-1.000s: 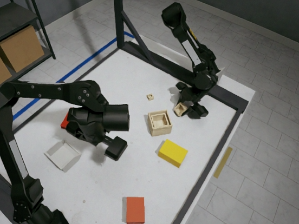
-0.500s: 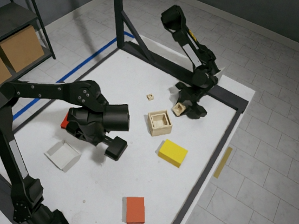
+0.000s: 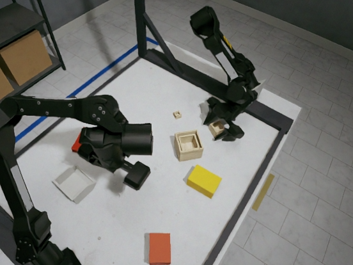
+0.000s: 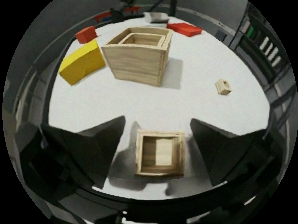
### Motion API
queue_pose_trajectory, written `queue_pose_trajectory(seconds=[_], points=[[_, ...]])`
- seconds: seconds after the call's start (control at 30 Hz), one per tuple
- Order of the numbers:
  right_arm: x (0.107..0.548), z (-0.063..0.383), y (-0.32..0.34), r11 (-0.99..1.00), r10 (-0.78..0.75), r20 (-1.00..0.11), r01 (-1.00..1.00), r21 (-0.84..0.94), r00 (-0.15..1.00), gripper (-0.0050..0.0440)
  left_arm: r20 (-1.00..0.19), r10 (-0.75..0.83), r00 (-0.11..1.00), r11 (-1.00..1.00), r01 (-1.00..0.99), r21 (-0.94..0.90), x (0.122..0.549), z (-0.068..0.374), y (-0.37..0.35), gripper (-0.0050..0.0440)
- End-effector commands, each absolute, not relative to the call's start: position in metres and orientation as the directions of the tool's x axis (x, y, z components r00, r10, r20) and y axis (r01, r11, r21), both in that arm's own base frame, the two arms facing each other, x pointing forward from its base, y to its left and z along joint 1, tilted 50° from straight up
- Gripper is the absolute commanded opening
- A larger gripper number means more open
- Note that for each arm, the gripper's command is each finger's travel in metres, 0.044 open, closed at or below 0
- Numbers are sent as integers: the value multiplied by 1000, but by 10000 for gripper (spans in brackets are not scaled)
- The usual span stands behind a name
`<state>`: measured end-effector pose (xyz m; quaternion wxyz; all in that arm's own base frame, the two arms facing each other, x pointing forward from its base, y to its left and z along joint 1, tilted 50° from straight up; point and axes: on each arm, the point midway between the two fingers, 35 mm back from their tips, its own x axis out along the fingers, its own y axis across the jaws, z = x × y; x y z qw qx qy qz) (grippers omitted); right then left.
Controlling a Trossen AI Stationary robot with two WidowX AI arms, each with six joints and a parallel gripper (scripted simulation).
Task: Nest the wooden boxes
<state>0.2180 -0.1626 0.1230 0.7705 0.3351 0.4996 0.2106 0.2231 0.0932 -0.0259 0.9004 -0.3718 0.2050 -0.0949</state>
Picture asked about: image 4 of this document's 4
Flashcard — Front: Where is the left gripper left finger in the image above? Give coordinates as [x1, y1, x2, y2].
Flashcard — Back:
[40, 115, 126, 190]

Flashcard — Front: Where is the red flat rectangular block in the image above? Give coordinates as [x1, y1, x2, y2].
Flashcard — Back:
[166, 23, 202, 37]

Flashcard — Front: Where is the yellow rectangular block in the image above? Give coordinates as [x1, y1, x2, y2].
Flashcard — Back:
[58, 40, 106, 86]

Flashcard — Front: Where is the white open tray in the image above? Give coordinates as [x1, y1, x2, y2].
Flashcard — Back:
[144, 13, 170, 24]

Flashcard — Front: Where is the orange cube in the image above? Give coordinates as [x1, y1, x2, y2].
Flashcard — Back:
[75, 26, 98, 44]

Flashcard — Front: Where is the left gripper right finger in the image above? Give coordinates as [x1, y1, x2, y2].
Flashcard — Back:
[190, 118, 267, 187]

